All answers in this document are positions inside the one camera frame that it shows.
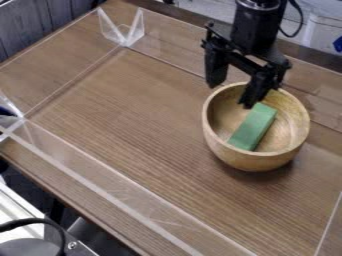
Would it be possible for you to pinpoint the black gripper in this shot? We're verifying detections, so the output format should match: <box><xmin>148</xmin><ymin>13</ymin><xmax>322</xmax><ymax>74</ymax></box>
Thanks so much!
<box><xmin>201</xmin><ymin>0</ymin><xmax>290</xmax><ymax>109</ymax></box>

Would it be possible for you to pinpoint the green rectangular block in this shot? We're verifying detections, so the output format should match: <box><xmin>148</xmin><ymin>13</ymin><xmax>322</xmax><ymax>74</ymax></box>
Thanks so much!
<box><xmin>227</xmin><ymin>103</ymin><xmax>278</xmax><ymax>151</ymax></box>

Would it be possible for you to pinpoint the brown wooden bowl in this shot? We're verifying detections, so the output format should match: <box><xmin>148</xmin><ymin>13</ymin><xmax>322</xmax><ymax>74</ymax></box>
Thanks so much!
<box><xmin>201</xmin><ymin>82</ymin><xmax>310</xmax><ymax>172</ymax></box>

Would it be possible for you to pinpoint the white container in background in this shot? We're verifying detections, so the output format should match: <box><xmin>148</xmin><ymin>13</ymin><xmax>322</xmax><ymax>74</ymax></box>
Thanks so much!
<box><xmin>302</xmin><ymin>14</ymin><xmax>342</xmax><ymax>56</ymax></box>

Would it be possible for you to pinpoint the blue object at right edge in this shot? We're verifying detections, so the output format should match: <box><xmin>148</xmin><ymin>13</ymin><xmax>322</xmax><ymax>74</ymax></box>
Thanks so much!
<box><xmin>332</xmin><ymin>36</ymin><xmax>342</xmax><ymax>53</ymax></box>

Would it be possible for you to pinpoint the clear acrylic front barrier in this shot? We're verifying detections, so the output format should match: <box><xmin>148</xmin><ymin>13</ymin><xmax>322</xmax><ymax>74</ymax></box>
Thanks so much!
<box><xmin>0</xmin><ymin>93</ymin><xmax>256</xmax><ymax>256</ymax></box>

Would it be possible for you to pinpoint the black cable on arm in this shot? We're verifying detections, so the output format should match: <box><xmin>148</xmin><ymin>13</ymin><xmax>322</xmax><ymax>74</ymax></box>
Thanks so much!
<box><xmin>278</xmin><ymin>0</ymin><xmax>304</xmax><ymax>39</ymax></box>

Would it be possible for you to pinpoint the clear acrylic corner bracket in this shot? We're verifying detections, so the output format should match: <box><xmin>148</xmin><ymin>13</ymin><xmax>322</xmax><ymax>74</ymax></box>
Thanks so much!
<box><xmin>96</xmin><ymin>8</ymin><xmax>144</xmax><ymax>47</ymax></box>

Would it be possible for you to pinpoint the grey metal bracket with screw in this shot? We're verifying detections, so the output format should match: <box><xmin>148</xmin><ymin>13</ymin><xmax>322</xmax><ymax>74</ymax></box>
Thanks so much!
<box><xmin>0</xmin><ymin>226</ymin><xmax>100</xmax><ymax>256</ymax></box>

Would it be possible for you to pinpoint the black cable bottom left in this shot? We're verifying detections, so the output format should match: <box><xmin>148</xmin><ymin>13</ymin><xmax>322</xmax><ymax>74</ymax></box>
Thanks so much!
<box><xmin>0</xmin><ymin>217</ymin><xmax>67</xmax><ymax>256</ymax></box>

